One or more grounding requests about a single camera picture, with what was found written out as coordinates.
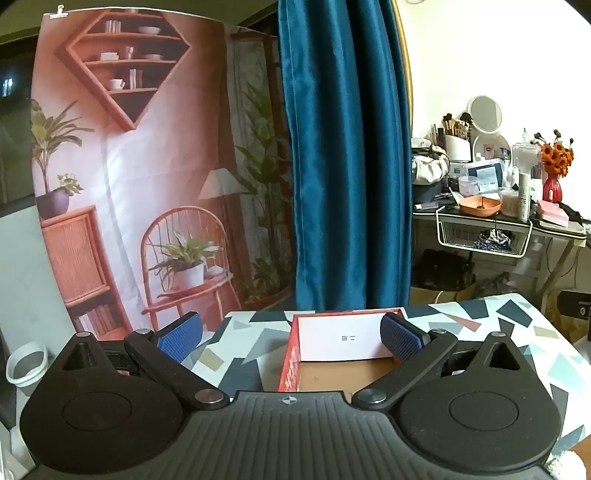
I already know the white cosmetic bottle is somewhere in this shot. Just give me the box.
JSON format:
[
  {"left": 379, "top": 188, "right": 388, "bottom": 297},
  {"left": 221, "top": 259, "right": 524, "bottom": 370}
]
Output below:
[{"left": 518, "top": 172, "right": 533, "bottom": 221}]

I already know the white wire basket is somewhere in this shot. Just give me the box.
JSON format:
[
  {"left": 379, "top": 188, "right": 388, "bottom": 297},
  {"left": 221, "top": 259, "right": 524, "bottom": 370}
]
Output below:
[{"left": 435, "top": 206, "right": 533, "bottom": 257}]

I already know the white dressing table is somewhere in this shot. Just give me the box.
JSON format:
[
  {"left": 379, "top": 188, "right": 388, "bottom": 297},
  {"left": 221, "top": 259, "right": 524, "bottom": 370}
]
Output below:
[{"left": 411, "top": 203, "right": 591, "bottom": 305}]

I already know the black device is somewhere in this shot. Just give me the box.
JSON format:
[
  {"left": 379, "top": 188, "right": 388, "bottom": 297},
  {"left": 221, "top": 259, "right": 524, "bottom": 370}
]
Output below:
[{"left": 557, "top": 290, "right": 591, "bottom": 319}]

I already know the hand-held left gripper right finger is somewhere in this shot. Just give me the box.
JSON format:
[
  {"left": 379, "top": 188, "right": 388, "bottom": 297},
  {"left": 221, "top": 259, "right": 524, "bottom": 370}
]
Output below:
[{"left": 352, "top": 312, "right": 525, "bottom": 411}]

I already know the white plastic bucket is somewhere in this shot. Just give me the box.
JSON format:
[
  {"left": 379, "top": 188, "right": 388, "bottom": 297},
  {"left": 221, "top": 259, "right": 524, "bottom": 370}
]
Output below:
[{"left": 6, "top": 344, "right": 49, "bottom": 387}]

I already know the brown cardboard box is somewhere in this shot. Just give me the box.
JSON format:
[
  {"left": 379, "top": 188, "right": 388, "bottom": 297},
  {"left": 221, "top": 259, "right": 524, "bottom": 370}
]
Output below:
[{"left": 410, "top": 284, "right": 478, "bottom": 306}]

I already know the red cardboard box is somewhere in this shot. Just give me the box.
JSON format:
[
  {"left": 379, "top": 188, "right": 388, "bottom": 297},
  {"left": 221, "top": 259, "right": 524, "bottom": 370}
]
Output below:
[{"left": 278, "top": 308, "right": 411, "bottom": 393}]

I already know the orange bowl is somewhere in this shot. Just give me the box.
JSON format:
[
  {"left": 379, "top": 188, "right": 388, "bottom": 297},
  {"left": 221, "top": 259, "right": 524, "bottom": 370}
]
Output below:
[{"left": 459, "top": 195, "right": 502, "bottom": 217}]

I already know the printed room backdrop cloth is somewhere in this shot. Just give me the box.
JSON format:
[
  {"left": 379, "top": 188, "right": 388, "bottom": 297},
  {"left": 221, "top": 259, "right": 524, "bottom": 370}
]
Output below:
[{"left": 30, "top": 7, "right": 296, "bottom": 342}]

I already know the blue curtain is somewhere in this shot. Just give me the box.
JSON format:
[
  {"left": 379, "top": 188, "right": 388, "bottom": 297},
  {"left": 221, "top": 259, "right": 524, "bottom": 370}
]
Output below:
[{"left": 277, "top": 0, "right": 413, "bottom": 311}]

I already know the patterned cloth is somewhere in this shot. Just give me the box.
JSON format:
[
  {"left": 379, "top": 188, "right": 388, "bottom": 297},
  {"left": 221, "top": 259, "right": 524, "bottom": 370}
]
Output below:
[{"left": 473, "top": 231, "right": 513, "bottom": 252}]

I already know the red vase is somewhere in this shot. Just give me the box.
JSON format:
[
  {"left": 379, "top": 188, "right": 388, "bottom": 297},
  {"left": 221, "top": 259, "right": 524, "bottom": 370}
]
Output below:
[{"left": 542, "top": 175, "right": 564, "bottom": 204}]

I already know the blue storage box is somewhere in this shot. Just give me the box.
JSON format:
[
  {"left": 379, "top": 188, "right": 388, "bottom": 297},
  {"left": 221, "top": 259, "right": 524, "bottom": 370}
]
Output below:
[{"left": 462, "top": 159, "right": 504, "bottom": 192}]

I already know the clear acrylic organizer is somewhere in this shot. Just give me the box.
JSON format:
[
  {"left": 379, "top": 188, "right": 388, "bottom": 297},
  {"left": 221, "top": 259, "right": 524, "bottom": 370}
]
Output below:
[{"left": 512, "top": 143, "right": 543, "bottom": 185}]

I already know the cotton swab container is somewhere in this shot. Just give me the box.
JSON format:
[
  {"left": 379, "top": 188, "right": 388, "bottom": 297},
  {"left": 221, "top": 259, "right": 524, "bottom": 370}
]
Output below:
[{"left": 501, "top": 189, "right": 522, "bottom": 217}]

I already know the black bag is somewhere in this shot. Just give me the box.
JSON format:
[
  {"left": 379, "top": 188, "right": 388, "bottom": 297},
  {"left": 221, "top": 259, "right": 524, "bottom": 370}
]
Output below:
[{"left": 412, "top": 249, "right": 476, "bottom": 291}]

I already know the white makeup brush holder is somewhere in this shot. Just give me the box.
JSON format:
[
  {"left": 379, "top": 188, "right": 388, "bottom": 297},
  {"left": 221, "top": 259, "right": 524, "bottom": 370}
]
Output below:
[{"left": 429, "top": 112, "right": 474, "bottom": 162}]

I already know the orange flower bouquet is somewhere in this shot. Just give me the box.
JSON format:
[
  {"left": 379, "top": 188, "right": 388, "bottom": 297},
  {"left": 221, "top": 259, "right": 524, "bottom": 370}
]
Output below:
[{"left": 533, "top": 130, "right": 575, "bottom": 178}]

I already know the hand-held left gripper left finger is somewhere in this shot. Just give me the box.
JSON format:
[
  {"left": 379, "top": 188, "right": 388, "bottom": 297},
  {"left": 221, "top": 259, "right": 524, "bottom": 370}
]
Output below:
[{"left": 60, "top": 312, "right": 230, "bottom": 411}]

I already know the white drawstring bag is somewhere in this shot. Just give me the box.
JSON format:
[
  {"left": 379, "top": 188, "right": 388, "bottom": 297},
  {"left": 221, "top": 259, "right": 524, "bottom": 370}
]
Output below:
[{"left": 412, "top": 138, "right": 451, "bottom": 183}]

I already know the round white vanity mirror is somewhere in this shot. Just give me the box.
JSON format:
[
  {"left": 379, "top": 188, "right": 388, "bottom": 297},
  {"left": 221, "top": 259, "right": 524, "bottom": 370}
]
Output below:
[{"left": 468, "top": 95, "right": 512, "bottom": 162}]

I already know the pink book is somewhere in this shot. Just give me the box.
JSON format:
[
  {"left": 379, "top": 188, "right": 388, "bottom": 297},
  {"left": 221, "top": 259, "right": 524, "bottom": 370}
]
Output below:
[{"left": 538, "top": 200, "right": 571, "bottom": 227}]

